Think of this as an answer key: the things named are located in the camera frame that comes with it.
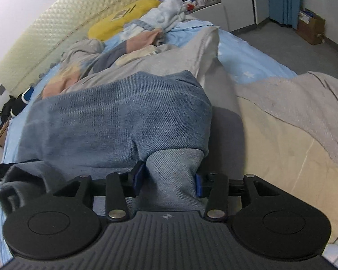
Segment pile of clothes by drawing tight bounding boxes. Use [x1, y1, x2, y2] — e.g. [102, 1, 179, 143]
[42, 24, 167, 99]

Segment white wardrobe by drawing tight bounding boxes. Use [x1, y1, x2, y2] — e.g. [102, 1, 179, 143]
[213, 0, 271, 25]

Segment blue denim jeans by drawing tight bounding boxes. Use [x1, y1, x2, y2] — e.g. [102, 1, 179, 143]
[0, 70, 214, 217]

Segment yellow pillow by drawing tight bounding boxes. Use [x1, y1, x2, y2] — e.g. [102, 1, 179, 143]
[88, 0, 162, 41]

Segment brown cardboard box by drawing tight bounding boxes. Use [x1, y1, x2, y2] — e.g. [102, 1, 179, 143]
[0, 118, 11, 147]

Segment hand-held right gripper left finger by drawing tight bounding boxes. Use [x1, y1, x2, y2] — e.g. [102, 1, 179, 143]
[54, 161, 146, 220]

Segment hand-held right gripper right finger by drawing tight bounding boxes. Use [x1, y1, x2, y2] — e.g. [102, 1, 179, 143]
[195, 171, 281, 220]

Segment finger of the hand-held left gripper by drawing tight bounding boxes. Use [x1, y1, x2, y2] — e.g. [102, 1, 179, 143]
[0, 160, 41, 189]

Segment light blue star bed sheet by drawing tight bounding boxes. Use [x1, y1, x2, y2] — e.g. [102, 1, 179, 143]
[0, 20, 298, 261]

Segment cream quilted headboard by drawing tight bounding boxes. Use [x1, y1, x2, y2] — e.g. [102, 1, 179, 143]
[0, 0, 155, 97]

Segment white textured mattress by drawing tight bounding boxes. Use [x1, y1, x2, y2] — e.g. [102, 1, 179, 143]
[60, 26, 338, 246]

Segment white nightstand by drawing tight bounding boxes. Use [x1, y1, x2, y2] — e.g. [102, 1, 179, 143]
[186, 1, 232, 33]

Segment open cardboard box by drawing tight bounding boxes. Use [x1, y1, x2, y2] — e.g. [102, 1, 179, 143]
[296, 8, 326, 46]

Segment blue curtain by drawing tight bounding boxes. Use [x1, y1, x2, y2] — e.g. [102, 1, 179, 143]
[266, 0, 304, 30]

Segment light blue fluffy cloth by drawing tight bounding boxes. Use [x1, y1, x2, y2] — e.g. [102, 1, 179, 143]
[139, 0, 196, 32]

